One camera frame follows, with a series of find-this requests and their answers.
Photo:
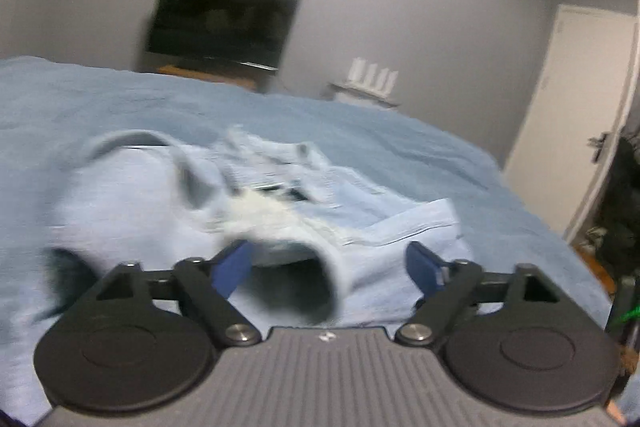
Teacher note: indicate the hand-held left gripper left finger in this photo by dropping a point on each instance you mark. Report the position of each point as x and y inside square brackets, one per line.
[234, 264]

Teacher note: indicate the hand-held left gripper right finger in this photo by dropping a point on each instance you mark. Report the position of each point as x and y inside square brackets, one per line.
[419, 266]

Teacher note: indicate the light blue denim jeans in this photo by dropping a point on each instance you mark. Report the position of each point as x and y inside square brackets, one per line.
[150, 207]

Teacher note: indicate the dark hanging clothes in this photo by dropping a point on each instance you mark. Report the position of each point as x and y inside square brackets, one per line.
[622, 207]

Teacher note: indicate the blue bed blanket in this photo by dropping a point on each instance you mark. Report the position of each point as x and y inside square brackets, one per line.
[400, 142]

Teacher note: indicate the wooden television stand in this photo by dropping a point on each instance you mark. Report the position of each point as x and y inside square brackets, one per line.
[220, 74]

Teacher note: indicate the white router with antennas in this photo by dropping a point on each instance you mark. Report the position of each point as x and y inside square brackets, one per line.
[372, 74]

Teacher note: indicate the white door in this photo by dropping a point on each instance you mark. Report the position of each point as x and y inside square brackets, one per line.
[565, 107]

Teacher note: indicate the black flat television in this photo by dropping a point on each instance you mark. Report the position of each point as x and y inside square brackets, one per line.
[220, 19]

